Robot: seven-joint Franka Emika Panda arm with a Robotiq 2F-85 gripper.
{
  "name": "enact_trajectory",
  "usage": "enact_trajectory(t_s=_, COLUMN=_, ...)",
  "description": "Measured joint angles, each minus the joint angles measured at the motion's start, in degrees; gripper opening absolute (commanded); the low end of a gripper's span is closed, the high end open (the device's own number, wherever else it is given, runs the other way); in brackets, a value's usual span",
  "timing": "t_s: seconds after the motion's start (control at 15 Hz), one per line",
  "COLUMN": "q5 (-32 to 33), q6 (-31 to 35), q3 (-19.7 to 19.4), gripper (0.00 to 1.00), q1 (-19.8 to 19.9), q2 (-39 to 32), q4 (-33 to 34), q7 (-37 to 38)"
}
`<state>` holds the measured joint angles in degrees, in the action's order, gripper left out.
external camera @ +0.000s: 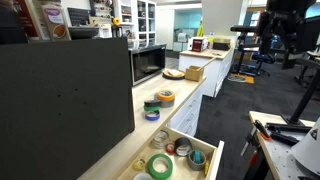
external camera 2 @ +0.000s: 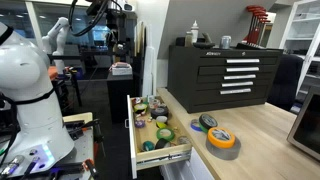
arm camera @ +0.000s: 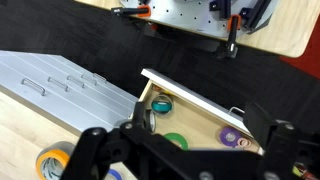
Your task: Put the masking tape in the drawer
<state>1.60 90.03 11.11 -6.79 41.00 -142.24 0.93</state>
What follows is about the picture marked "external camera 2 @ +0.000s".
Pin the black tape roll white side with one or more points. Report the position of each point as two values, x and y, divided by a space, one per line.
159 143

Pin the black low cabinet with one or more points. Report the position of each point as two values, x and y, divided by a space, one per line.
120 96

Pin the orange masking tape roll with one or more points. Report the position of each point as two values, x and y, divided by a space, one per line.
215 142

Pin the teal and grey tape roll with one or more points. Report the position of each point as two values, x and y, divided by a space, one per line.
148 146

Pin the grey small bottle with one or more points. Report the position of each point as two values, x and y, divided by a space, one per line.
188 39

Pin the black office chair back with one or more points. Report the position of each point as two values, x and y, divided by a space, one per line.
285 81

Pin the small green tape roll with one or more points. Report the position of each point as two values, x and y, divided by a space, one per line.
202 129

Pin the black tape roll grey core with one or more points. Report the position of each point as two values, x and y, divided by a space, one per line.
202 121

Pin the black clamp tool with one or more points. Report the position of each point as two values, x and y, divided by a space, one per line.
83 128

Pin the silver microwave oven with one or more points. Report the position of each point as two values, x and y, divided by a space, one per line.
305 125

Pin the open wooden drawer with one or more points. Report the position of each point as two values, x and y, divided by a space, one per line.
146 132

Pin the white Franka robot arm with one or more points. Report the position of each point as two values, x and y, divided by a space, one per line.
23 73

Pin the silver metal can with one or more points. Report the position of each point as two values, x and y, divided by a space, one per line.
225 42

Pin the black metal tool chest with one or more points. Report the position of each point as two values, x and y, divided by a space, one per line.
186 80

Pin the clear tape roll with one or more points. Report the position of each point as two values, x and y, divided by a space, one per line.
183 140

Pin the blue tape roll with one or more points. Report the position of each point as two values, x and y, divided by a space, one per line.
193 127

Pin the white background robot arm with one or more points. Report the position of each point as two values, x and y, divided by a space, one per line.
58 36

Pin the white under-counter drawer cabinet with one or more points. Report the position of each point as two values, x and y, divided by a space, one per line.
186 168

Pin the yellow green tape roll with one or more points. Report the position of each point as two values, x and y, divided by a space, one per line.
140 107

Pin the large green tape roll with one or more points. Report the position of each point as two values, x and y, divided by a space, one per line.
158 134

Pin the robot mounting table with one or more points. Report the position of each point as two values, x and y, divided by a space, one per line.
78 148

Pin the large grey duct tape roll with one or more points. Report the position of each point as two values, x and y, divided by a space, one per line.
223 153

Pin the white box with pink lid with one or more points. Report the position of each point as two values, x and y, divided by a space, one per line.
120 69

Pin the white glass shelf cabinet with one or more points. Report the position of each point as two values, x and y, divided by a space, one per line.
300 43

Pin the purple tape roll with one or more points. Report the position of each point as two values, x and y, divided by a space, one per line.
139 124

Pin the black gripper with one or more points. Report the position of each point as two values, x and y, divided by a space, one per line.
116 28

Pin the white squeeze bottle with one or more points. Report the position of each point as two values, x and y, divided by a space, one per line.
194 31

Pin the small yellow tape roll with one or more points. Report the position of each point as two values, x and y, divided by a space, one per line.
160 126

